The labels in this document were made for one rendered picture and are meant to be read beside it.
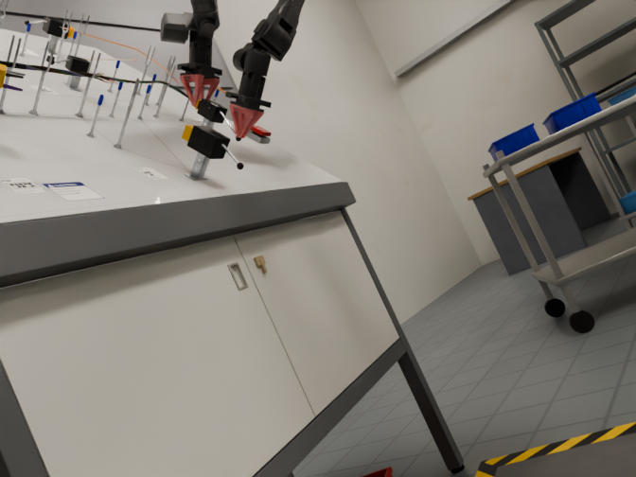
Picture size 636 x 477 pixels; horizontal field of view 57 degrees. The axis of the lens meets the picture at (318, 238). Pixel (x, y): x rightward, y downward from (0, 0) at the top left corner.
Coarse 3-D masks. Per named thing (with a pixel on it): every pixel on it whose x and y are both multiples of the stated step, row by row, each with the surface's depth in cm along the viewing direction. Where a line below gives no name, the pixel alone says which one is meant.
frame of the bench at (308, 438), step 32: (352, 224) 170; (384, 352) 154; (0, 384) 67; (352, 384) 133; (416, 384) 165; (0, 416) 66; (320, 416) 117; (0, 448) 64; (32, 448) 67; (288, 448) 105; (448, 448) 163
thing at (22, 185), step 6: (0, 180) 83; (6, 180) 83; (12, 180) 84; (18, 180) 85; (24, 180) 86; (30, 180) 87; (12, 186) 82; (18, 186) 83; (24, 186) 84; (30, 186) 85; (36, 186) 85; (18, 192) 81; (24, 192) 82; (30, 192) 83; (36, 192) 84; (42, 192) 84; (48, 192) 85
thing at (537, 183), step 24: (528, 168) 471; (552, 168) 588; (576, 168) 575; (480, 192) 496; (504, 192) 487; (528, 192) 476; (552, 192) 466; (576, 192) 579; (504, 216) 491; (552, 216) 470; (576, 216) 584; (600, 216) 572; (504, 240) 495; (528, 240) 484; (552, 240) 474; (576, 240) 463; (504, 264) 499; (528, 264) 488
